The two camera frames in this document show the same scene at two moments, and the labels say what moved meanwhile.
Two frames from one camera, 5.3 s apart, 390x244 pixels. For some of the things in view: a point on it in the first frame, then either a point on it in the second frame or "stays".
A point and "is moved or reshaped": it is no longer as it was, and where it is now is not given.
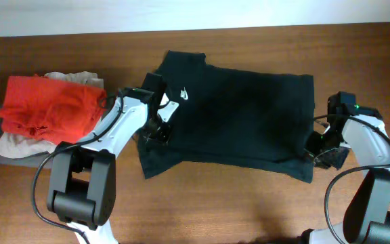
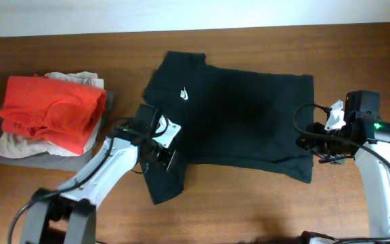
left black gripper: x=164 y=137 -> x=167 y=160
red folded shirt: x=51 y=110 stays
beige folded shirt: x=11 y=145 stays
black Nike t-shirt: x=231 y=116 is moved or reshaped
